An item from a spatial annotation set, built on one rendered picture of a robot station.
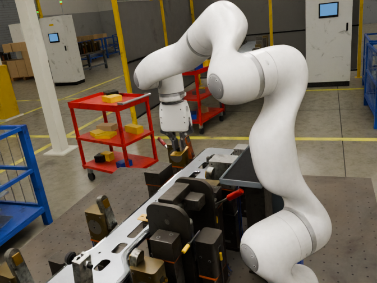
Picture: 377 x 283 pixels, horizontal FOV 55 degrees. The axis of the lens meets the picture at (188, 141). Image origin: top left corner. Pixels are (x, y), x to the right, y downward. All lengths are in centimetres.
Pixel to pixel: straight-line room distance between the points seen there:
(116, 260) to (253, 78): 71
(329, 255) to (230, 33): 109
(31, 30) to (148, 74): 425
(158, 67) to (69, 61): 1053
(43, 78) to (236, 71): 467
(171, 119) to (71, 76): 1048
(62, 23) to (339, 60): 756
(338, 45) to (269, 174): 681
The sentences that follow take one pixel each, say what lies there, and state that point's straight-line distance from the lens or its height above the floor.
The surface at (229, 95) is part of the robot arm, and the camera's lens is 72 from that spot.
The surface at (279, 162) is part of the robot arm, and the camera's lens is 80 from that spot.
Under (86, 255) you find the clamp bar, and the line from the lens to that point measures 84.
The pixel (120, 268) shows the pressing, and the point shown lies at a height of 100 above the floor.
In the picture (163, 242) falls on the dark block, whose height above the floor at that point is 112.
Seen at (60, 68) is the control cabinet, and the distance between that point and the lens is 1179.
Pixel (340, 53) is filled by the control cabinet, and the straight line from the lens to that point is 757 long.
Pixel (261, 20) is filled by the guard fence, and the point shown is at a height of 133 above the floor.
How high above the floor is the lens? 168
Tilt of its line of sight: 19 degrees down
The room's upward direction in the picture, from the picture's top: 7 degrees counter-clockwise
